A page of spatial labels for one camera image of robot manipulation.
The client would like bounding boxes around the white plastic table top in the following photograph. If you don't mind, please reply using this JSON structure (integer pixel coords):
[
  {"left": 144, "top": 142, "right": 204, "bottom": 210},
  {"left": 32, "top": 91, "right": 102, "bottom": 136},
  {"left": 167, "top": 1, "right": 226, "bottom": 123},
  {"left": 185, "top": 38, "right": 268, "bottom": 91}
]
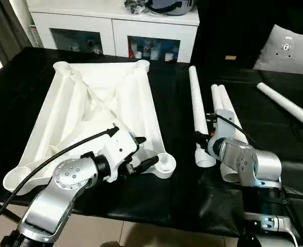
[{"left": 3, "top": 60, "right": 176, "bottom": 196}]

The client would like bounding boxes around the black work mat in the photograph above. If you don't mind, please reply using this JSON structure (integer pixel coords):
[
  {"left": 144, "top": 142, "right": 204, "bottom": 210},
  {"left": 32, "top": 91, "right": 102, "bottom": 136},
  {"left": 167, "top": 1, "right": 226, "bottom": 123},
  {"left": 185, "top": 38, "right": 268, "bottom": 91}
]
[{"left": 0, "top": 47, "right": 303, "bottom": 240}]

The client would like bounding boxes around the light grey pillow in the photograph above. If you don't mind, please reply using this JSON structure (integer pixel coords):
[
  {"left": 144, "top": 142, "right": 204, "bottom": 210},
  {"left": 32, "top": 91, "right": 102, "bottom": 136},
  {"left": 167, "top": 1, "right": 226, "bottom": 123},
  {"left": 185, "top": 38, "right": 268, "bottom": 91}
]
[{"left": 253, "top": 24, "right": 303, "bottom": 77}]

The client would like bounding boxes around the grey round helmet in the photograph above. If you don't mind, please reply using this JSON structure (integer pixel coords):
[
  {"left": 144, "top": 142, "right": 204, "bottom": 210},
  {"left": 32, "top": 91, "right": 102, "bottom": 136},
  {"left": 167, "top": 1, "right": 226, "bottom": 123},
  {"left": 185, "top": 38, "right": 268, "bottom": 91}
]
[{"left": 150, "top": 0, "right": 194, "bottom": 15}]

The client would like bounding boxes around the white glass-door cabinet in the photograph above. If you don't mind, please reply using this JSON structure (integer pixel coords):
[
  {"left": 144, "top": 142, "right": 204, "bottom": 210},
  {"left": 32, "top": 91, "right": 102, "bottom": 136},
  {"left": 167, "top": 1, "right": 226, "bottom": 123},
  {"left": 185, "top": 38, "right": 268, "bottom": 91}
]
[{"left": 27, "top": 0, "right": 200, "bottom": 63}]

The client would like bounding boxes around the small clutter pile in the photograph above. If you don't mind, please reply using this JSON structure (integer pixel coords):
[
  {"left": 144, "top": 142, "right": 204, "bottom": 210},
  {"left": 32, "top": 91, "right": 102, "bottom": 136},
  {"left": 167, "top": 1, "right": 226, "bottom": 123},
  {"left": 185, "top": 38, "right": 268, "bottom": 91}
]
[{"left": 123, "top": 0, "right": 153, "bottom": 15}]

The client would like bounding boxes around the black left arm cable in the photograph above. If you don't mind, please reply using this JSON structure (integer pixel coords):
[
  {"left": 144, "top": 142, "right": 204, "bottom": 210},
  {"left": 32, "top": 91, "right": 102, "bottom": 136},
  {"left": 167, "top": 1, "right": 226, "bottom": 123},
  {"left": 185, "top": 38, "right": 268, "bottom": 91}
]
[{"left": 0, "top": 128, "right": 120, "bottom": 237}]

